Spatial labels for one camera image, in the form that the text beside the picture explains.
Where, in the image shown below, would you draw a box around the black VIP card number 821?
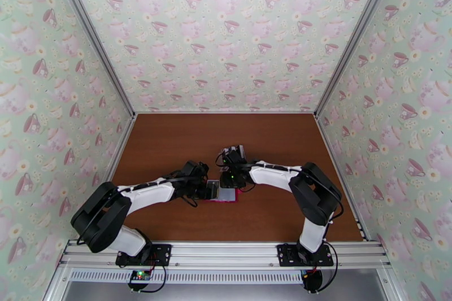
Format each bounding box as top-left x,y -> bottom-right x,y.
206,179 -> 221,201

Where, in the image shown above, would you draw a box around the black round controller box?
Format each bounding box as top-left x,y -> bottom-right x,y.
301,269 -> 324,294

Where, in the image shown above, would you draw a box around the circuit board with green light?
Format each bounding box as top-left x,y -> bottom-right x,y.
128,269 -> 152,283

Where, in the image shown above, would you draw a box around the black looped base cable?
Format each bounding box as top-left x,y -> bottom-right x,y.
141,264 -> 167,293
318,243 -> 340,292

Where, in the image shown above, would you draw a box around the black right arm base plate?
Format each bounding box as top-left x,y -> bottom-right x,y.
276,243 -> 334,267

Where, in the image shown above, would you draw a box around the aluminium table side rail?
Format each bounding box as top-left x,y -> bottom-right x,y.
79,114 -> 138,241
314,114 -> 370,241

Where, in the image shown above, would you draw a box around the red leather card holder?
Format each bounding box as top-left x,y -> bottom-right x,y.
205,187 -> 240,204

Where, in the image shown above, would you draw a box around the perforated metal cable tray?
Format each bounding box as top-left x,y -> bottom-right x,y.
67,268 -> 305,285

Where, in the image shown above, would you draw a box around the aluminium corner post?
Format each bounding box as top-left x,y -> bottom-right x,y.
313,0 -> 404,117
47,0 -> 138,117

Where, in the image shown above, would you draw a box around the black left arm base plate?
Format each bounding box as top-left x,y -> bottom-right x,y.
115,243 -> 173,267

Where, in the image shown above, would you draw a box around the aluminium table back rail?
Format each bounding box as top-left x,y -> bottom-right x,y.
134,110 -> 317,115

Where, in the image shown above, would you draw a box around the aluminium front frame rail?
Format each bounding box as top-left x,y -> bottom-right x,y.
58,239 -> 393,270

